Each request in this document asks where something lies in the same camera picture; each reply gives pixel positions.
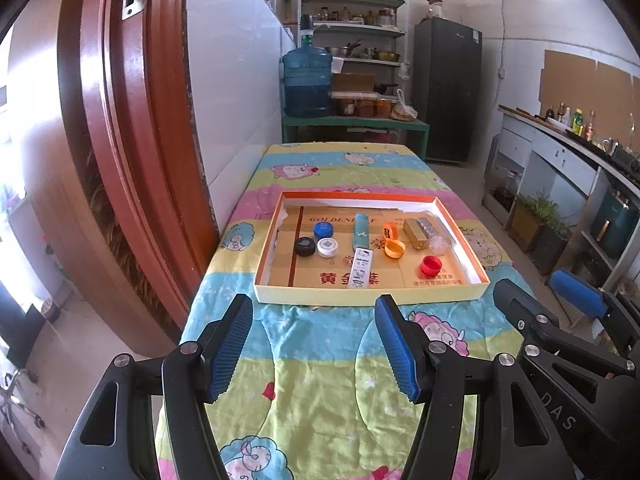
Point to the yellow-green bottle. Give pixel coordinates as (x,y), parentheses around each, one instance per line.
(578,120)

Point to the cartoon printed blanket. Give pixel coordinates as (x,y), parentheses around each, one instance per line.
(310,340)

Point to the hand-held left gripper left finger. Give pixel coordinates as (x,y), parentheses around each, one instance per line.
(230,355)

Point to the red-brown wooden door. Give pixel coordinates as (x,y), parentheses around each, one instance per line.
(135,160)

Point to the small waste bin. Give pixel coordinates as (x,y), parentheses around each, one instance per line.
(50,311)

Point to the cardboard sheet on wall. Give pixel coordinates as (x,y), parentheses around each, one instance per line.
(585,80)

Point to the black bottle cap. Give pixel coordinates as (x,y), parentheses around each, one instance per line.
(304,246)

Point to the orange bottle cap with label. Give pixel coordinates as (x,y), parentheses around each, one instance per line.
(390,232)

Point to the blue bottle cap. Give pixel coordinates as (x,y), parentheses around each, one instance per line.
(324,230)

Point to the red bottle cap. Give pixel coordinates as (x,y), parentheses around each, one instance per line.
(431,265)

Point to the gold box with clear lid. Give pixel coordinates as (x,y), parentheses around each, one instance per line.
(417,234)

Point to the blue water jug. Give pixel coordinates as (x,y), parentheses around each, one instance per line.
(306,82)

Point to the plastic bag of food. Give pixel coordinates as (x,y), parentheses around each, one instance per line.
(404,110)

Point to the white cartoon print lighter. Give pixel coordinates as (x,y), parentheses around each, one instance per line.
(361,267)

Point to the shallow cardboard tray box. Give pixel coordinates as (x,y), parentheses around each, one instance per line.
(300,280)

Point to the kitchen counter with cabinets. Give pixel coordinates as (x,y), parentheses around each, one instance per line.
(555,165)

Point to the white bottle cap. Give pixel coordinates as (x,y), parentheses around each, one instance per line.
(326,248)

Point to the teal lighter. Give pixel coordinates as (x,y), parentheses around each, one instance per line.
(361,230)

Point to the dark grey refrigerator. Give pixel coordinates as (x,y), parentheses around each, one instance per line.
(446,90)

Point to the plain orange bottle cap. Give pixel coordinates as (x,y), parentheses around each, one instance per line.
(395,249)

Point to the teal kitchen appliance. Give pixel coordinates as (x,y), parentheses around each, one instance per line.
(611,220)

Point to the office chair base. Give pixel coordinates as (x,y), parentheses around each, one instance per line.
(20,397)

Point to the potted plant in dark pot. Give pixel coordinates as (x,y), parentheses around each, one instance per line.
(550,252)

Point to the green low table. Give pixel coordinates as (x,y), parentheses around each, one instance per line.
(350,122)

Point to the white metal shelf rack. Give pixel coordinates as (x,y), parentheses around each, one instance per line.
(357,27)

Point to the potted plant in brown box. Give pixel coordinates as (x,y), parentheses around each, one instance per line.
(527,222)

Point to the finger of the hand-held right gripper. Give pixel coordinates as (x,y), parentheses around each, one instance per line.
(522,307)
(575,292)

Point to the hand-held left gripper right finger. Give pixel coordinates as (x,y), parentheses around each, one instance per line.
(400,355)

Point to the glass jar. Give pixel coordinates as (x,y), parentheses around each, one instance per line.
(436,8)

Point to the water jug pump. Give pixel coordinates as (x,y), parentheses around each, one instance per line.
(306,30)

